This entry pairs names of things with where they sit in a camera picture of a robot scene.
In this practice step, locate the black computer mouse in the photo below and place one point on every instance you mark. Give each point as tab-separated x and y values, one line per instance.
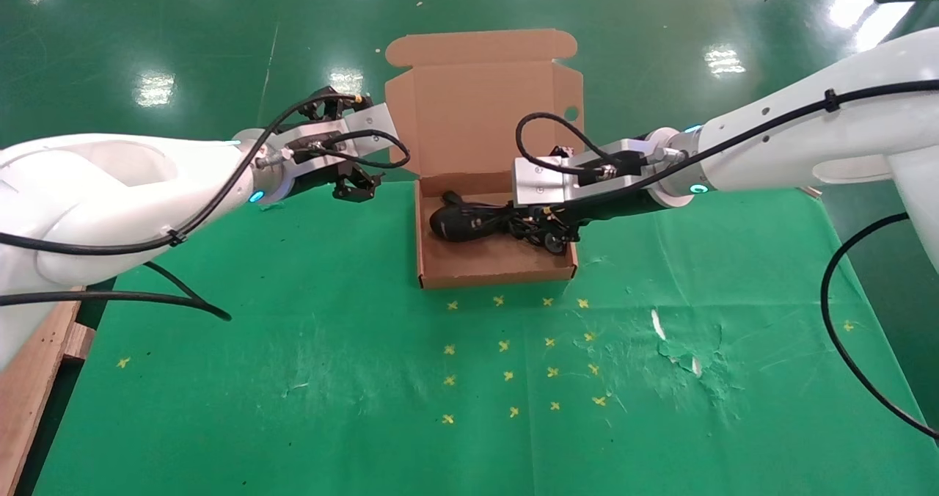
462	226

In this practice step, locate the brown cardboard box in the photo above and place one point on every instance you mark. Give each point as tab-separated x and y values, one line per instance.
477	100

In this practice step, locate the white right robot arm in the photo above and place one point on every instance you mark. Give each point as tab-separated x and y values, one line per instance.
807	136

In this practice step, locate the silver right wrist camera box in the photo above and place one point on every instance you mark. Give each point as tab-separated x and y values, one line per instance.
543	180

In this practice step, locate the green table cloth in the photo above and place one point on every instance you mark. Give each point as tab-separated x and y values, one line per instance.
367	334

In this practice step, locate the silver binder clip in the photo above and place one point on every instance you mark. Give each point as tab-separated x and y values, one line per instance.
811	191

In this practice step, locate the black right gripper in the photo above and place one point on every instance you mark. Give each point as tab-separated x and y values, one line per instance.
623	204

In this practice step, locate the wooden board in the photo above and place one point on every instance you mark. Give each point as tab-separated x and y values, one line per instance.
29	393

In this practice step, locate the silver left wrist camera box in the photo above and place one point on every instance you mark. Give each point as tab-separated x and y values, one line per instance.
370	125

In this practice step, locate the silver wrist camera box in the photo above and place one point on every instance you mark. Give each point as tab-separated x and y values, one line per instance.
370	125
543	180

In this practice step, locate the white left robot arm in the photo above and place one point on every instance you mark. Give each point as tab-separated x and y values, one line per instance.
103	202

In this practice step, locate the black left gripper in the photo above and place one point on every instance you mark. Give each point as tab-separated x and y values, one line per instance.
319	175

